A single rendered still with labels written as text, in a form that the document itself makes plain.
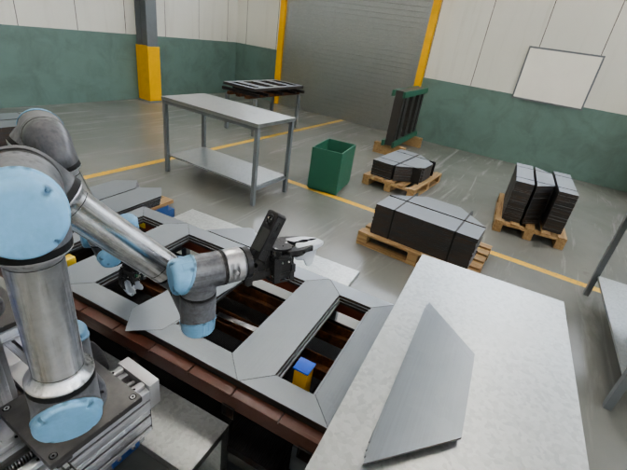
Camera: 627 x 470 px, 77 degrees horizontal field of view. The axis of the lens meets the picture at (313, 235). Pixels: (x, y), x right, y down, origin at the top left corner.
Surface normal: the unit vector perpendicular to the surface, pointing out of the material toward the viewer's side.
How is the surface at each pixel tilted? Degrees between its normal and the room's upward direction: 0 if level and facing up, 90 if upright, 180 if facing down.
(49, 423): 97
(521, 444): 0
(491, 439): 0
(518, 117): 90
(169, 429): 0
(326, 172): 90
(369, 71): 90
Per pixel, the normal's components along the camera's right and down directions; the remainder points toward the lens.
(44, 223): 0.55, 0.33
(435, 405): 0.13, -0.88
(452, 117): -0.52, 0.33
